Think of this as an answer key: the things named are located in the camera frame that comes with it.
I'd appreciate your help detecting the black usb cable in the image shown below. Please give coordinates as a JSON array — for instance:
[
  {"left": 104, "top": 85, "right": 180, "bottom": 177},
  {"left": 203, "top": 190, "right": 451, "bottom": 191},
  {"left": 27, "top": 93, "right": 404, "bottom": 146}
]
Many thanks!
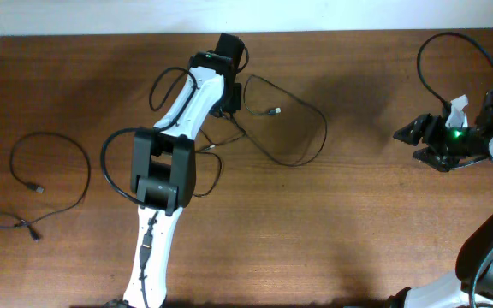
[
  {"left": 0, "top": 131, "right": 92, "bottom": 244},
  {"left": 193, "top": 126, "right": 247, "bottom": 198}
]

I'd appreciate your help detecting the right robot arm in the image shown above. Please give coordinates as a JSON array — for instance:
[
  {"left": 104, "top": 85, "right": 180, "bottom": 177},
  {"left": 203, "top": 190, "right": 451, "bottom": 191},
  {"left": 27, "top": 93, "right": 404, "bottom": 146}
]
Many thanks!
[{"left": 387, "top": 89, "right": 493, "bottom": 308}]

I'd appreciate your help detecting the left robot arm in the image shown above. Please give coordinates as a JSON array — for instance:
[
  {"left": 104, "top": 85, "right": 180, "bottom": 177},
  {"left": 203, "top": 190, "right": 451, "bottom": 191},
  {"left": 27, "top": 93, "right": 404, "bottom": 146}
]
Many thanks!
[{"left": 106, "top": 33, "right": 247, "bottom": 307}]

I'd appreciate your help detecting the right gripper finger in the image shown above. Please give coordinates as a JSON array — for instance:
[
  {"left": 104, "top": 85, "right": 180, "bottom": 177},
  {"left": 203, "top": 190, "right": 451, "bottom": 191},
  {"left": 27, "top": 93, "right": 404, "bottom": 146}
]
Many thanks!
[
  {"left": 393, "top": 114, "right": 432, "bottom": 146},
  {"left": 413, "top": 147, "right": 453, "bottom": 172}
]

